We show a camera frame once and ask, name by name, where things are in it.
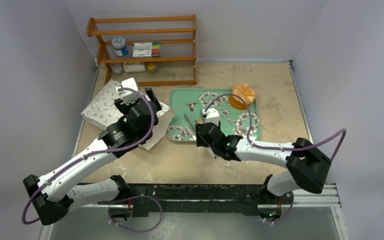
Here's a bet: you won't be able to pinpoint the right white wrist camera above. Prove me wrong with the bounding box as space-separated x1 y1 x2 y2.
200 108 220 126

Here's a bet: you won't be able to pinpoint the blue lidded jar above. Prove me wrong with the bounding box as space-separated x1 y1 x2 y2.
111 37 129 57

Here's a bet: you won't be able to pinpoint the white patterned paper bag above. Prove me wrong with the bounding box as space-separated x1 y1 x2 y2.
80 79 175 150

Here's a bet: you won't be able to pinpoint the wooden shelf rack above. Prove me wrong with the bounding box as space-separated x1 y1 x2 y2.
86 14 197 86

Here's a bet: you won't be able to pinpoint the yellow grey sharpener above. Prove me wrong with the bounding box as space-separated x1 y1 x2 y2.
146 62 159 73

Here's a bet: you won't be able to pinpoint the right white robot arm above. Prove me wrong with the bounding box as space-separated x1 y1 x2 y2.
195 123 332 204

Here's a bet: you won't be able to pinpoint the orange fake bread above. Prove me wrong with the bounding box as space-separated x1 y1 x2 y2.
228 83 256 110

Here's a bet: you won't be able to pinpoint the pack of coloured markers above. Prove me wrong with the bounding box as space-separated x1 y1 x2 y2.
132 42 161 58

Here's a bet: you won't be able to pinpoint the metal tongs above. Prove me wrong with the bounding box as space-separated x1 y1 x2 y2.
183 113 196 134

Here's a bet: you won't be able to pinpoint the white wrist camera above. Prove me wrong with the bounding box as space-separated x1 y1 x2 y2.
200 108 220 126
116 77 141 104

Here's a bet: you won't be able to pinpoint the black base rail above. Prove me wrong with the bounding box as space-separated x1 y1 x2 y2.
99 183 293 219

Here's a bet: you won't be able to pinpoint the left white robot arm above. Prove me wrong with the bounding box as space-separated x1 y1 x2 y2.
21 87 162 226

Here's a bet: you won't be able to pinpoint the green floral tray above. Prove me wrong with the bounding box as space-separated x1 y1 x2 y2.
167 88 262 142

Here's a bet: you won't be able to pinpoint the small clear jar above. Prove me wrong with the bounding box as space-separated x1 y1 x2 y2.
109 63 124 75

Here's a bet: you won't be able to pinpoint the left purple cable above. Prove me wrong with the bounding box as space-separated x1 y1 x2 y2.
21 87 156 225

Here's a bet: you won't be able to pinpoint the white small box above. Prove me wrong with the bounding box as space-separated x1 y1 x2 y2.
122 62 146 73

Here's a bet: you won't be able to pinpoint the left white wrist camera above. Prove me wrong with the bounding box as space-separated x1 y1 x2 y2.
116 77 141 104

